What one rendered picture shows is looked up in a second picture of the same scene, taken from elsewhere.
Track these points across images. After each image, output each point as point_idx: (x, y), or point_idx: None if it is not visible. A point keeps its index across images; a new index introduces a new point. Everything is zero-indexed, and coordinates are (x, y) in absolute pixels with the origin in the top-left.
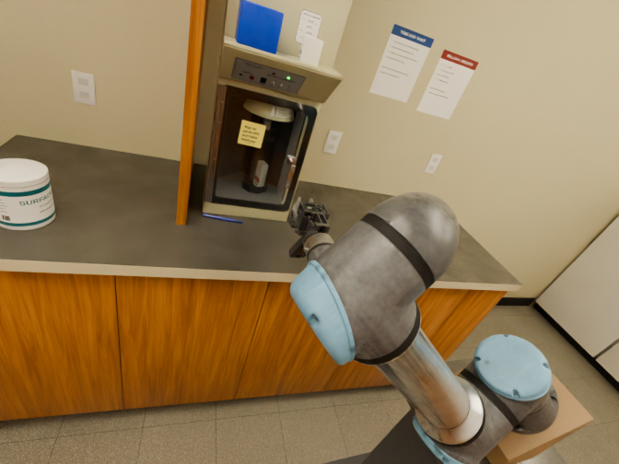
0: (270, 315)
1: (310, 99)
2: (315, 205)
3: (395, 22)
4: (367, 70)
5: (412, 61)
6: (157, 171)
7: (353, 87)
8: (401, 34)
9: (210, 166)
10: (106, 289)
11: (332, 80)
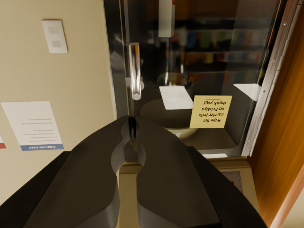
0: None
1: (138, 171)
2: None
3: (63, 149)
4: (63, 116)
5: (27, 133)
6: None
7: (68, 100)
8: (53, 145)
9: (283, 44)
10: None
11: (130, 226)
